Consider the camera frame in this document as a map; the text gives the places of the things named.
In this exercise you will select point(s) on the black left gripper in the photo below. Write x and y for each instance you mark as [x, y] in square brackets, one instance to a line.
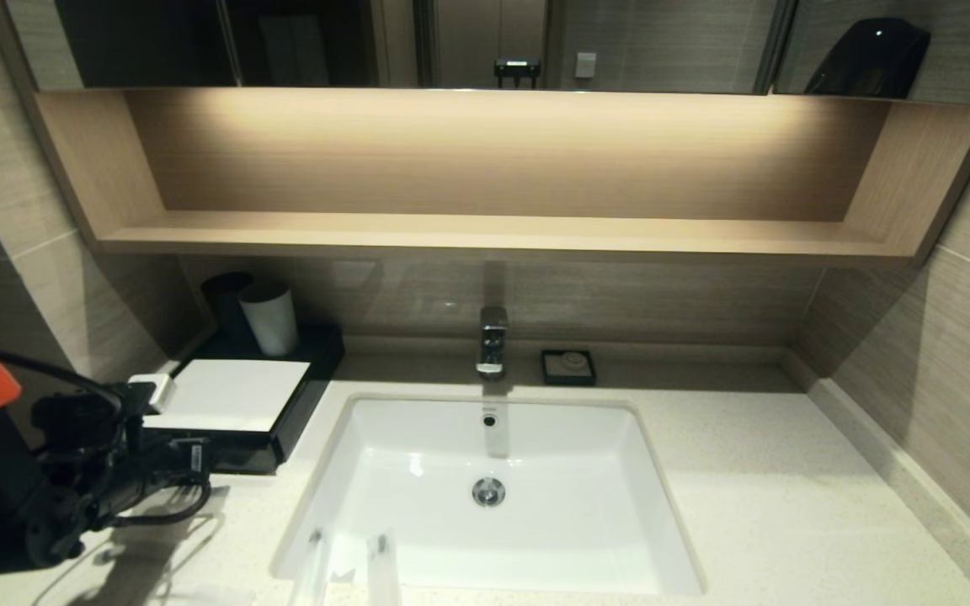
[89, 471]

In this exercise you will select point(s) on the black amenity drawer box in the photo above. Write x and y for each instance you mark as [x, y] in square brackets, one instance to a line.
[322, 352]

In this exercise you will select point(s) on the black cup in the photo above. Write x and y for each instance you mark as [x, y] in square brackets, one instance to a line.
[221, 310]

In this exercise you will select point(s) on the white cup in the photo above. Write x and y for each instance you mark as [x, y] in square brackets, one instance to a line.
[271, 322]

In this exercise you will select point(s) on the chrome sink drain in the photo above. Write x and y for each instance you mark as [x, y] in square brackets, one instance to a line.
[489, 491]

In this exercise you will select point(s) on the chrome faucet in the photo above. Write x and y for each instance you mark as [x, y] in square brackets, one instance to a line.
[492, 337]

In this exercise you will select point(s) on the black soap dish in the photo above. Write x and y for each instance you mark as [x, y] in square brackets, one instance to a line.
[547, 378]

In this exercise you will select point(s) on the white sink basin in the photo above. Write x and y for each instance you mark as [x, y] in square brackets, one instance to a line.
[578, 513]

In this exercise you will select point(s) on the round beige soap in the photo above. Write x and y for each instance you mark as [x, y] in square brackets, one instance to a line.
[573, 362]

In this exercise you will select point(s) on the light wooden wall shelf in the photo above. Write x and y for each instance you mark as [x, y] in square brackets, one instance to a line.
[493, 234]

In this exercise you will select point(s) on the white wall switch plate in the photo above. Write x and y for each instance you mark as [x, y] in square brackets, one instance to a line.
[586, 66]

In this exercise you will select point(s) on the wall mirror cabinet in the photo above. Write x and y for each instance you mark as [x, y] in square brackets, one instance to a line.
[662, 42]

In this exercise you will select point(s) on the black wall hair dryer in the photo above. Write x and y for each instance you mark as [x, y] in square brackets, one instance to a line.
[870, 61]

